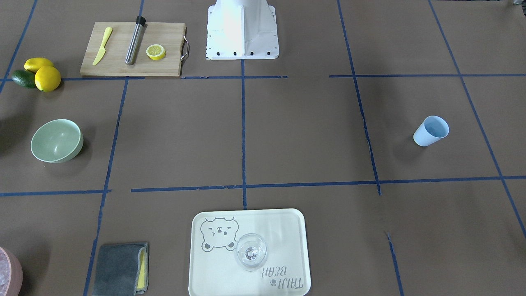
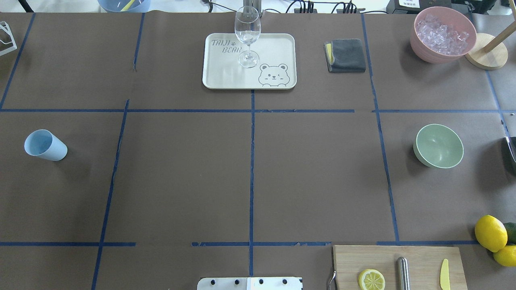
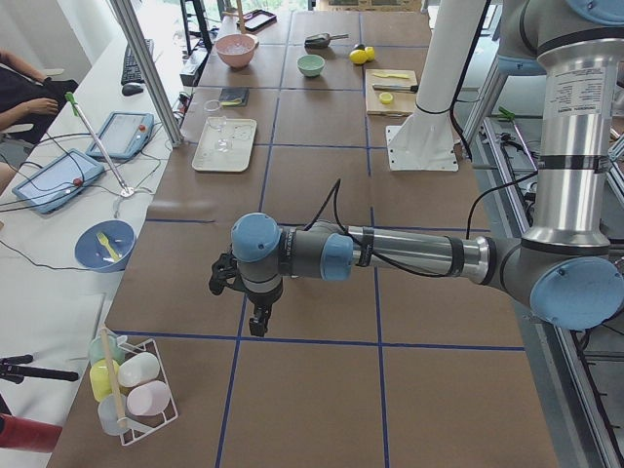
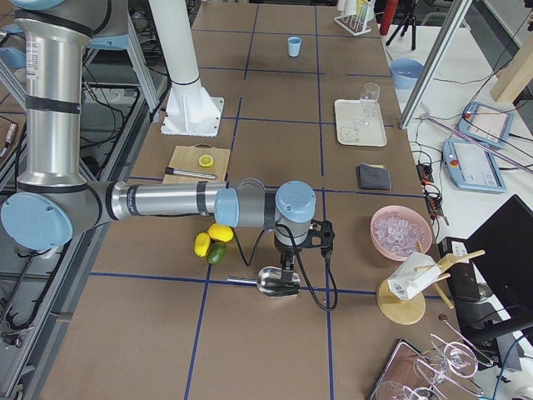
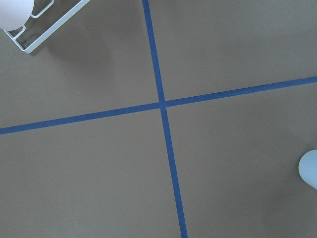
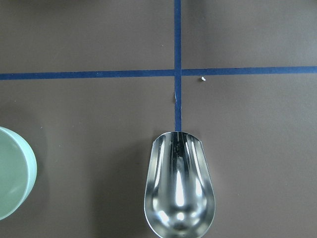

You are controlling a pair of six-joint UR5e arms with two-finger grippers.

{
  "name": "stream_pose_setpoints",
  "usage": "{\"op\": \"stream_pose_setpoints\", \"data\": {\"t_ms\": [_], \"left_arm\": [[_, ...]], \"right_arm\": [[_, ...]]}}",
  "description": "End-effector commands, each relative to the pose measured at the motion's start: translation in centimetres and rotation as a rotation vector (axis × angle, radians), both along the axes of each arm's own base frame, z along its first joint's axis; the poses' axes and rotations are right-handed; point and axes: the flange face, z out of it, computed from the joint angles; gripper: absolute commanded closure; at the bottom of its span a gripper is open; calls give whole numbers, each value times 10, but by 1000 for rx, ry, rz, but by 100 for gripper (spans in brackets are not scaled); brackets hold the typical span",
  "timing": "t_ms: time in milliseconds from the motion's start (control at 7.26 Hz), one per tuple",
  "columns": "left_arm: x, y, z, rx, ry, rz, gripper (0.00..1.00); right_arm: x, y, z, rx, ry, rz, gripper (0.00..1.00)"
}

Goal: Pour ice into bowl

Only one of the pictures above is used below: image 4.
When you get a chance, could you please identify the wooden cutting board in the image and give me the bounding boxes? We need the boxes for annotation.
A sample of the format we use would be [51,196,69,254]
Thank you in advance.
[163,145,231,184]

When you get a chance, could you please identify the red fire extinguisher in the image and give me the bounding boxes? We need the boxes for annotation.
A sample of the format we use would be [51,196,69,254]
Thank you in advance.
[380,0,398,36]

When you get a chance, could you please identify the glasses on dark tray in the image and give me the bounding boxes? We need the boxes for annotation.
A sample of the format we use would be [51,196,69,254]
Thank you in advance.
[367,314,495,399]

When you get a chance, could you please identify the near teach pendant tablet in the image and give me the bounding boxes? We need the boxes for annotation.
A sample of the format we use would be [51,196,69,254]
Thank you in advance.
[442,139,506,193]

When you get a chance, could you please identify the cream bear tray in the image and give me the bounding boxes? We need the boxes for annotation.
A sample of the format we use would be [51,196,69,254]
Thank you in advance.
[334,99,387,148]

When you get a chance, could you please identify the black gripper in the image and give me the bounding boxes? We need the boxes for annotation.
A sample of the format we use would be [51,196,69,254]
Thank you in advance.
[274,219,335,290]

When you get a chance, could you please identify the dark grey folded cloth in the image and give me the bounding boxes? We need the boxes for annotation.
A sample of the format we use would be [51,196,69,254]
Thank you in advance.
[356,163,391,191]

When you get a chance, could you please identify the teach pendant tablet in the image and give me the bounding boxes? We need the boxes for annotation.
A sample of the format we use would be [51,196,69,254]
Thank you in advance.
[456,102,514,149]
[442,139,506,193]

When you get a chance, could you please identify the wooden stand with white box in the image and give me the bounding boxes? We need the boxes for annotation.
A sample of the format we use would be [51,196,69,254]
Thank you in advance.
[376,250,486,325]

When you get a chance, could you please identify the yellow lemon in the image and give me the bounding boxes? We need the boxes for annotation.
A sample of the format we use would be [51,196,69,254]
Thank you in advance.
[207,223,234,243]
[193,232,212,258]

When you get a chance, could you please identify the green lime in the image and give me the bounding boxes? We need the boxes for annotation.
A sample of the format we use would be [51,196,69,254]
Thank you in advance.
[206,242,227,265]

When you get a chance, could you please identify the small blue cup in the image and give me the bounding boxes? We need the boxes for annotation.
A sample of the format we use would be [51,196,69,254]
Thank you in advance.
[287,36,301,58]

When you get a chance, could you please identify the yellow lemon upper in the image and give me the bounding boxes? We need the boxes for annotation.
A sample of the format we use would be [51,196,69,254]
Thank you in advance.
[207,223,234,243]

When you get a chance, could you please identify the black laptop monitor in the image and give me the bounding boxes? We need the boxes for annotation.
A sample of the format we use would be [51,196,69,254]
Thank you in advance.
[448,194,532,344]

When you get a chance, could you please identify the black handled silver knife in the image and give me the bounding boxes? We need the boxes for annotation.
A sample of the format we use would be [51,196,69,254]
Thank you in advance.
[165,167,217,180]

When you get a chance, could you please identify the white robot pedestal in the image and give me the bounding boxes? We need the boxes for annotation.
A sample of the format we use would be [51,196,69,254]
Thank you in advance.
[149,0,224,138]

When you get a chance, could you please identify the large blue bowl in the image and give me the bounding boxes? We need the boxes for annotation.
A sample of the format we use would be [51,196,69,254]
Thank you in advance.
[390,58,424,89]

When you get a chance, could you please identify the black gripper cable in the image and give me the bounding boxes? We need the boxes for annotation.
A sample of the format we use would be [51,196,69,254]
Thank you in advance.
[233,224,339,312]

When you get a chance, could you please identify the white wire cup rack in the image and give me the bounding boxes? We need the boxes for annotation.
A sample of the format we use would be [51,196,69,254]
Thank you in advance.
[334,0,375,37]

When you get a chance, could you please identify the half lemon slice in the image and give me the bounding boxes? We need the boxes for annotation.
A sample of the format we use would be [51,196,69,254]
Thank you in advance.
[198,154,215,168]

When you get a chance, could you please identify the far teach pendant tablet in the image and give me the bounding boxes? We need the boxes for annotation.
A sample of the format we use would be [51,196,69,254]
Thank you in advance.
[456,102,514,149]

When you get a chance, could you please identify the aluminium frame post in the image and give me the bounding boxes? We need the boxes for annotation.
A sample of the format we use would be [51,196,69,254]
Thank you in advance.
[399,0,472,129]

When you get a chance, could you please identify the metal ice scoop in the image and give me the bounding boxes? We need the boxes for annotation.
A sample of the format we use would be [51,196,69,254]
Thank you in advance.
[227,266,301,298]

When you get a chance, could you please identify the yellow lemon left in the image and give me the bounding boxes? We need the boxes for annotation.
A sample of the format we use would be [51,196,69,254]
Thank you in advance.
[193,232,212,258]

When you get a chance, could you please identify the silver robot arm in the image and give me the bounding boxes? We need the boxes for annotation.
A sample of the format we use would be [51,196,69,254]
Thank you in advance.
[1,1,334,295]

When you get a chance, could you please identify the black camera tripod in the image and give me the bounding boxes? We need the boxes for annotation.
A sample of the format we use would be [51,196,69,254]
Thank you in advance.
[386,0,418,51]

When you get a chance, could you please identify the pink bowl with ice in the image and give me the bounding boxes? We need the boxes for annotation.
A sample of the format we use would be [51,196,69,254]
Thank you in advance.
[370,205,433,261]

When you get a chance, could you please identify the clear wine glass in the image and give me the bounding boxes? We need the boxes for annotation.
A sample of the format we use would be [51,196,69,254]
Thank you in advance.
[355,82,381,128]

